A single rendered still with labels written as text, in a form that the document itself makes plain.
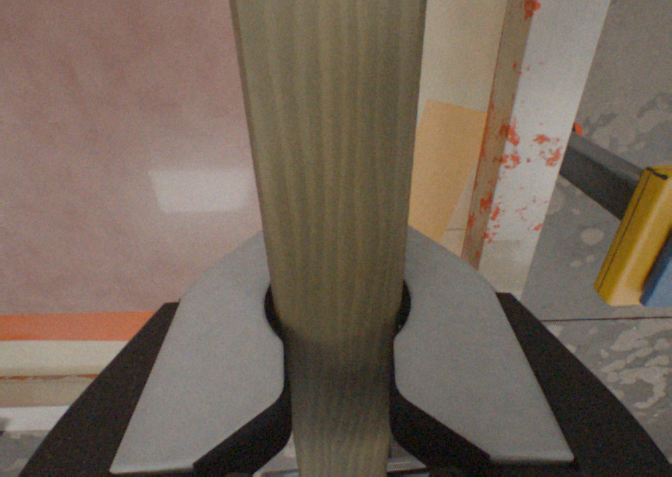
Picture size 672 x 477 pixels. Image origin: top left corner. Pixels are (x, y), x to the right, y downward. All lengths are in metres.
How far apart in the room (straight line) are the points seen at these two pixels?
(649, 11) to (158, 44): 1.39
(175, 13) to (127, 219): 0.15
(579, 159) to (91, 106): 0.49
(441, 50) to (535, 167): 0.09
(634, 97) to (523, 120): 1.32
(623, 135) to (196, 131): 1.46
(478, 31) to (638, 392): 2.51
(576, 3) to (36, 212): 0.37
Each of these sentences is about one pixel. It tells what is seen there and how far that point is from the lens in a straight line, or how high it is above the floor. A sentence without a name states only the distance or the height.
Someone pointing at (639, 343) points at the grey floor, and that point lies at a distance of 2.34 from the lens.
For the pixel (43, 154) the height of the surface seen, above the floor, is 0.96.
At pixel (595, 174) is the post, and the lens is 0.51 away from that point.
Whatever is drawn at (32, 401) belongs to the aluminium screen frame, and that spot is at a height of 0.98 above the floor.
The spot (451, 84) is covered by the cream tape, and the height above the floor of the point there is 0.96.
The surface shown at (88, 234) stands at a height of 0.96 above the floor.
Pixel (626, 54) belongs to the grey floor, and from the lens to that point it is 1.50.
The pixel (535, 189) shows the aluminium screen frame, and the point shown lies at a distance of 0.27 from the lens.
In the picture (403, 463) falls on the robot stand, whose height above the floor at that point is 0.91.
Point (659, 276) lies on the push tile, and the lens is 0.41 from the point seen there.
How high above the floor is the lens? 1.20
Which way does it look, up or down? 59 degrees down
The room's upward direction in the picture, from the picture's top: 179 degrees clockwise
